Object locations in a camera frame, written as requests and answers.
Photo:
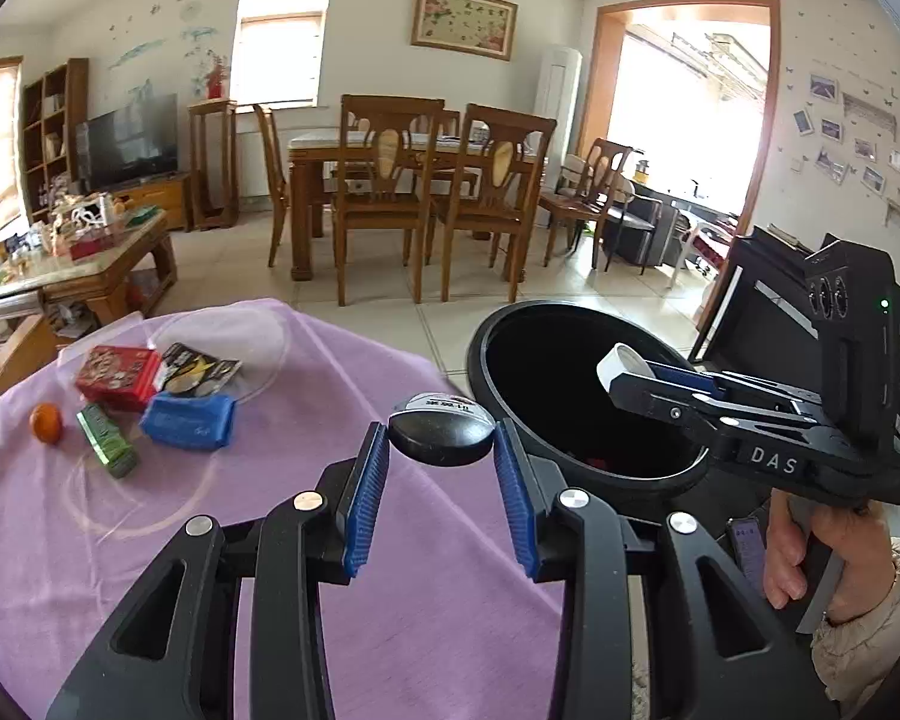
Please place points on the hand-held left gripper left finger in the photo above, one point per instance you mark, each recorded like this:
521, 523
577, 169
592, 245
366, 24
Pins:
364, 502

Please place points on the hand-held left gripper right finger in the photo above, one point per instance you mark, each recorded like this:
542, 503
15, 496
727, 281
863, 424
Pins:
514, 502

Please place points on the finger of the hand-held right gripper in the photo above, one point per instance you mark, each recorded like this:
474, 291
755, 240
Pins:
667, 405
682, 376

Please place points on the small white cup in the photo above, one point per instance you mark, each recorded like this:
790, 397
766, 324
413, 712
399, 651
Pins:
619, 364

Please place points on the black round container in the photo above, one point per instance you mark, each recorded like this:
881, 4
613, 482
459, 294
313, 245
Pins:
439, 435

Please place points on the black trash bin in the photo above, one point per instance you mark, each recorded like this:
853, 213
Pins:
487, 360

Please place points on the person's right forearm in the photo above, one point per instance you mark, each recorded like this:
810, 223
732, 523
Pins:
870, 645

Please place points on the person's right hand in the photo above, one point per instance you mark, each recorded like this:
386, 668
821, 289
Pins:
859, 555

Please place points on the black armchair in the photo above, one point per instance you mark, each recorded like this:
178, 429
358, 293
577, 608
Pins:
641, 229

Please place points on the dark rectangular device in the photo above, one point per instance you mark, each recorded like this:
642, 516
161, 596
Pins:
744, 555

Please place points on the purple tablecloth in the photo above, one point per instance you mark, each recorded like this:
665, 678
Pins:
195, 577

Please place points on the blue packet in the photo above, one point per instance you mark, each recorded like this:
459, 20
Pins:
187, 421

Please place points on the black yellow packet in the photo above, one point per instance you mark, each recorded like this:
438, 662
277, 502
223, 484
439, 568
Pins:
199, 371

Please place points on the wooden dining chair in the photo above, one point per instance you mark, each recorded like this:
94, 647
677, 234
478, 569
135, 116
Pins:
495, 187
386, 187
592, 180
270, 165

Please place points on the green packet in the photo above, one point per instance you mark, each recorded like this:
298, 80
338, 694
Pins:
106, 439

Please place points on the red printed box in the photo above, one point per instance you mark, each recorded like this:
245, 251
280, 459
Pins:
116, 379

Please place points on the white standing air conditioner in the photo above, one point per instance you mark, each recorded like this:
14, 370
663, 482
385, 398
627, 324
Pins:
556, 97

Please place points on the orange fruit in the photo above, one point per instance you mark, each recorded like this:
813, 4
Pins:
46, 424

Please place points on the wooden coffee table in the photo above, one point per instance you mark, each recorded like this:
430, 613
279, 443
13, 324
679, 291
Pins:
97, 277

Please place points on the wooden dining table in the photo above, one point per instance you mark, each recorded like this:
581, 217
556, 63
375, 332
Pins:
307, 157

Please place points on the white radiator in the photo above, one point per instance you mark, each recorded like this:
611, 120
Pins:
253, 165

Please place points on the wooden television stand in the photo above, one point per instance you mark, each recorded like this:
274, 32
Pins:
165, 199

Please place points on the tall wooden plant stand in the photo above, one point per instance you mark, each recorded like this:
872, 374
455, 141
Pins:
214, 165

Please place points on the wooden sofa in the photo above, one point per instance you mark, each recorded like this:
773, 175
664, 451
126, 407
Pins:
15, 352

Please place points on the framed floral picture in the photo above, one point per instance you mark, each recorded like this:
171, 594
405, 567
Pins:
461, 22

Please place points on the flat screen television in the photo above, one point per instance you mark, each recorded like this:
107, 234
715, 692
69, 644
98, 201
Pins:
127, 142

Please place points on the plant in red vase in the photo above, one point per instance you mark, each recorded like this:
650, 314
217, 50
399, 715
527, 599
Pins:
214, 82

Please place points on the wooden bookshelf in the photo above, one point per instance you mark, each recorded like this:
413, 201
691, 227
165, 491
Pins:
52, 127

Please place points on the group of wall photos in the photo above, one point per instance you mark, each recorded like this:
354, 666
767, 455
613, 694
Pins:
831, 165

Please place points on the wooden door frame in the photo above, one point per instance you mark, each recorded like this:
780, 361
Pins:
604, 90

